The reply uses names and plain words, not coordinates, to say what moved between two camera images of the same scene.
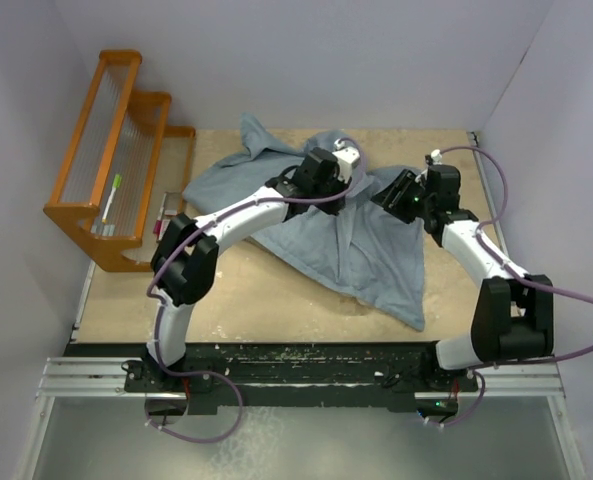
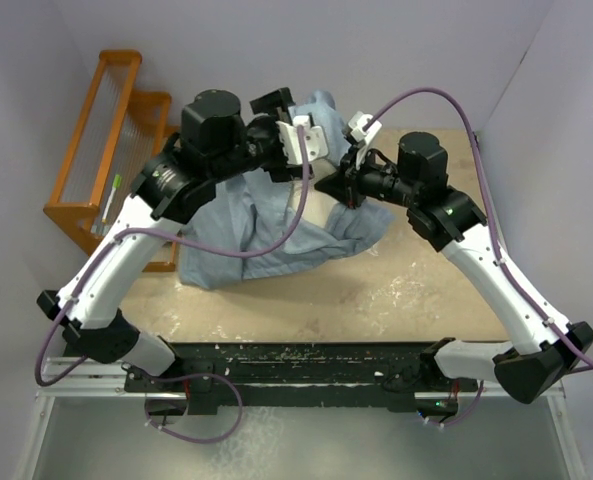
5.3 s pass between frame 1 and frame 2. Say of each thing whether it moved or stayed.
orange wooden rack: stayed
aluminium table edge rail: stayed
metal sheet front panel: stayed
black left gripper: moved
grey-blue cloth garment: moved
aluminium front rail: stayed
